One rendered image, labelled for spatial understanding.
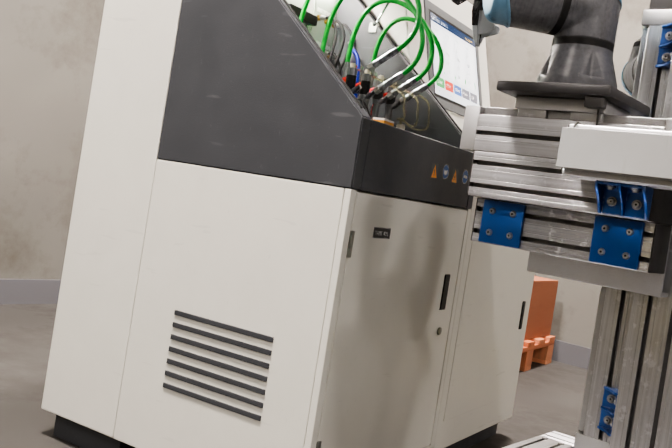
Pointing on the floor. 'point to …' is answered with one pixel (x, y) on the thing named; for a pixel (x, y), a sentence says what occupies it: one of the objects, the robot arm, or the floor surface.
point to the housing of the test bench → (114, 191)
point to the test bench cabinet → (237, 310)
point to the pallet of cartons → (539, 324)
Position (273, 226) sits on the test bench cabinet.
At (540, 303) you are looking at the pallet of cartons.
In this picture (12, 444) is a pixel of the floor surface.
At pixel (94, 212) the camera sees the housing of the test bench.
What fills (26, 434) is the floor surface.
